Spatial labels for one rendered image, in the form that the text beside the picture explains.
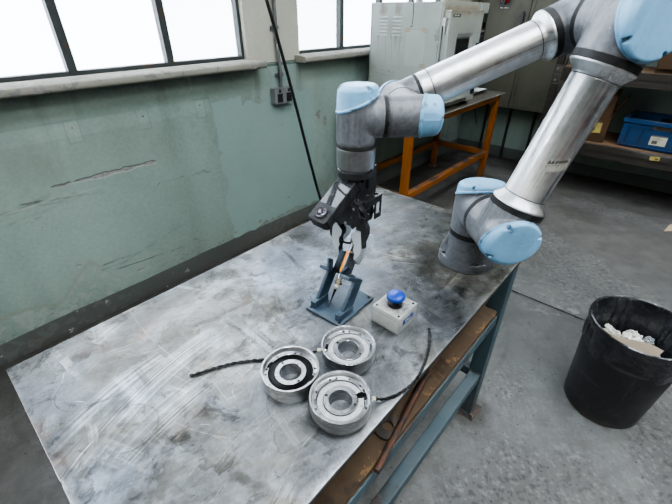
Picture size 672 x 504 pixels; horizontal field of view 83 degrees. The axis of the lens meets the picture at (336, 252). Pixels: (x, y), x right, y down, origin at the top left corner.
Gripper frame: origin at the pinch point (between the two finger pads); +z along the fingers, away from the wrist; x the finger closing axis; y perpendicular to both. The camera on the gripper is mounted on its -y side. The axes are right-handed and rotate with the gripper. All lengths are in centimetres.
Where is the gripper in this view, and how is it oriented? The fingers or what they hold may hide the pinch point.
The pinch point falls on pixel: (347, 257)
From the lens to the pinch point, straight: 84.4
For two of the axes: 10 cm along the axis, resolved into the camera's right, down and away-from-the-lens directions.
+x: -7.8, -3.4, 5.3
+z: 0.0, 8.4, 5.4
